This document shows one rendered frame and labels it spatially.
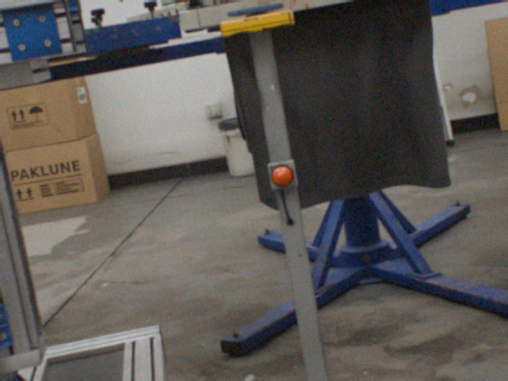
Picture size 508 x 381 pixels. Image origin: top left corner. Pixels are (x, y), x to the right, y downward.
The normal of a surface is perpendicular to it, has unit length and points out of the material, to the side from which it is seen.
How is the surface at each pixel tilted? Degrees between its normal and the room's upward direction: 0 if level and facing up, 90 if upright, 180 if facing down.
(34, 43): 90
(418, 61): 94
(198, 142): 90
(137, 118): 90
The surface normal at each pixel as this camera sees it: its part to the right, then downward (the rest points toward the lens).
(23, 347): 0.11, 0.14
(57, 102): -0.14, 0.18
